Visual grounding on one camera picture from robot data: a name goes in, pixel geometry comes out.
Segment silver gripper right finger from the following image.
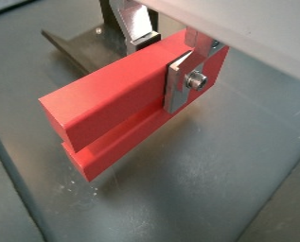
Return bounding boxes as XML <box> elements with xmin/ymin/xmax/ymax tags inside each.
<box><xmin>164</xmin><ymin>26</ymin><xmax>225</xmax><ymax>113</ymax></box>

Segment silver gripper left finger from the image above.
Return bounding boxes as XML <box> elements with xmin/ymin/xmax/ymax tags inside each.
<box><xmin>99</xmin><ymin>0</ymin><xmax>161</xmax><ymax>54</ymax></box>

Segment red double-square block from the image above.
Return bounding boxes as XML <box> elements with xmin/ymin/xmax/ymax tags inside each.
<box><xmin>38</xmin><ymin>28</ymin><xmax>231</xmax><ymax>182</ymax></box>

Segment black curved holder stand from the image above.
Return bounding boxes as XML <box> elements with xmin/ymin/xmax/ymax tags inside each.
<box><xmin>41</xmin><ymin>12</ymin><xmax>161</xmax><ymax>75</ymax></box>

